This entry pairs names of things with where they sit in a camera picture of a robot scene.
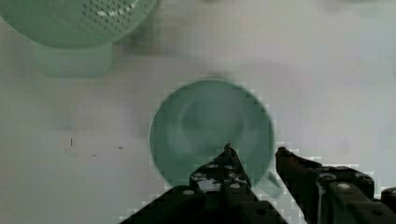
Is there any green perforated colander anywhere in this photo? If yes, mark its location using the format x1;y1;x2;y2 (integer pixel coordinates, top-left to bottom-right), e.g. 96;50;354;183
1;0;161;78

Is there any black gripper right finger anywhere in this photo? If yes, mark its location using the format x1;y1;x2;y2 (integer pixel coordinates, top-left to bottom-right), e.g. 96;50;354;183
276;147;396;224

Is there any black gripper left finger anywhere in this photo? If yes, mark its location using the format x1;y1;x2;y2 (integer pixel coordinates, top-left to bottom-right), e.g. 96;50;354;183
120;144;288;224

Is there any teal green mug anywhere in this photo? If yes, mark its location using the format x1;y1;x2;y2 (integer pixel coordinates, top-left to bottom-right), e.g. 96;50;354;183
149;79;282;198

